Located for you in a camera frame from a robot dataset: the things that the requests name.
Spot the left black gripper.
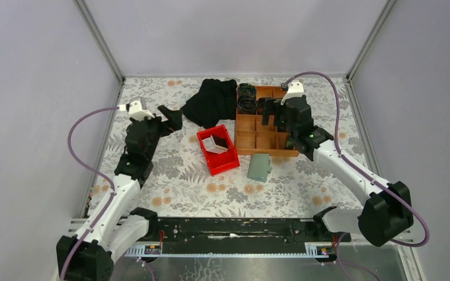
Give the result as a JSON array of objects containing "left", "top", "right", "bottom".
[{"left": 131, "top": 106, "right": 183, "bottom": 160}]

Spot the wooden divided organizer tray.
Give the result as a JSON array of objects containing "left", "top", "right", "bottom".
[{"left": 234, "top": 85, "right": 299, "bottom": 157}]

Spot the red plastic bin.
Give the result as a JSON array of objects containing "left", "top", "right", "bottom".
[{"left": 197, "top": 125, "right": 240, "bottom": 176}]

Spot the grey-green card holder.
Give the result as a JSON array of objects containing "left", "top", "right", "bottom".
[{"left": 247, "top": 153, "right": 272, "bottom": 183}]

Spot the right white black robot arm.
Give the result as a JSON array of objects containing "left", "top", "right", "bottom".
[{"left": 262, "top": 95, "right": 414, "bottom": 246}]

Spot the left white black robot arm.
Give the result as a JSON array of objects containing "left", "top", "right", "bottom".
[{"left": 56, "top": 101, "right": 183, "bottom": 280}]

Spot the rolled dark patterned tie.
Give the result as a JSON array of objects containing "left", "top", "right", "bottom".
[{"left": 237, "top": 83, "right": 257, "bottom": 99}]

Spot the black cloth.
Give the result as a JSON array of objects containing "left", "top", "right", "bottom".
[{"left": 181, "top": 78, "right": 237, "bottom": 129}]

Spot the floral table mat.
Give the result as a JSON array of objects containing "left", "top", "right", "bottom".
[{"left": 100, "top": 77, "right": 367, "bottom": 218}]

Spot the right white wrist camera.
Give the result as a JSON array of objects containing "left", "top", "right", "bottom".
[{"left": 280, "top": 79, "right": 305, "bottom": 105}]

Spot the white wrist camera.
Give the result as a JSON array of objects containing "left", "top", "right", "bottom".
[
  {"left": 280, "top": 79, "right": 305, "bottom": 105},
  {"left": 118, "top": 97, "right": 155, "bottom": 121}
]

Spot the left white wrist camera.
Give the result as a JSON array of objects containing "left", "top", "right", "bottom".
[{"left": 118, "top": 97, "right": 155, "bottom": 121}]

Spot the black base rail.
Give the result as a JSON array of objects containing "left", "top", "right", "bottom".
[{"left": 137, "top": 217, "right": 351, "bottom": 256}]

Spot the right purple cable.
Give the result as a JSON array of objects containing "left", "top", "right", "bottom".
[{"left": 281, "top": 71, "right": 431, "bottom": 248}]

